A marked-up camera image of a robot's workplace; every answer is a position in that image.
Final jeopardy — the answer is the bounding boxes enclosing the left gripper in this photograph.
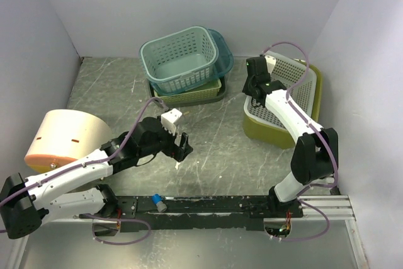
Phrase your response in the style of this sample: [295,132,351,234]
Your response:
[139,122,193,161]

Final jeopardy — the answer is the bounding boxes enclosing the teal transparent tub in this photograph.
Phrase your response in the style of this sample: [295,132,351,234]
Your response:
[149,28,234,96]

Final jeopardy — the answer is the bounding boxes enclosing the white perforated basket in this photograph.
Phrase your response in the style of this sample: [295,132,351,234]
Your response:
[244,51,321,130]

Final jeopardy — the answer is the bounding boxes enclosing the pale green shallow basket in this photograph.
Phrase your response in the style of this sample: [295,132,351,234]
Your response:
[152,77,222,106]

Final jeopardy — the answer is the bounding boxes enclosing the olive green tub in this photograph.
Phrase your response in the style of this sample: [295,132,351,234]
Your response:
[242,60,322,149]

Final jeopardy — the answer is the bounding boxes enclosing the light blue perforated basket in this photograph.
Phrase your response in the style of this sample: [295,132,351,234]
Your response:
[139,25,220,93]

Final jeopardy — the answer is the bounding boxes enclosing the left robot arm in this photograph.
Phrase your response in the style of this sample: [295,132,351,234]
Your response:
[1,117,193,239]

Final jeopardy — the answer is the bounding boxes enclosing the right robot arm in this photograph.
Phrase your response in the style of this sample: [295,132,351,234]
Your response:
[242,55,338,217]

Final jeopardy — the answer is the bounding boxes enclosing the dark grey tray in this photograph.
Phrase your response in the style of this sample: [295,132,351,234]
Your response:
[147,74,227,108]

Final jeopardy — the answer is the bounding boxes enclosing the blue grey connector plug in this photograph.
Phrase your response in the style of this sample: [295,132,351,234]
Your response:
[152,194,167,213]

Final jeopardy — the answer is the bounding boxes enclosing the cream cylindrical drum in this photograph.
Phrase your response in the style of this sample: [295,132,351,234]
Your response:
[24,109,112,177]

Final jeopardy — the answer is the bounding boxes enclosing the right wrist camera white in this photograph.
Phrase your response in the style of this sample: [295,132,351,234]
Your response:
[264,55,276,74]

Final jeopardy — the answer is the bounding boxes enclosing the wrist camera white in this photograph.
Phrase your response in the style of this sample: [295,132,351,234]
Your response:
[264,55,276,74]
[161,108,183,135]

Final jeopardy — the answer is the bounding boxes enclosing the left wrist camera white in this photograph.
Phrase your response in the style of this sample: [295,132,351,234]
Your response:
[161,108,183,135]

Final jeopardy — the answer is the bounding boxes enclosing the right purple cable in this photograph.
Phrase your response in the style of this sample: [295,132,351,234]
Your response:
[259,41,340,243]

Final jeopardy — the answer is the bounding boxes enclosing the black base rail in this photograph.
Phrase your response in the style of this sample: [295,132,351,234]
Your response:
[95,195,303,232]

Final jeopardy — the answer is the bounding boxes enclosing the aluminium extrusion frame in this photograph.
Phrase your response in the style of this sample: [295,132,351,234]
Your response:
[1,195,368,268]

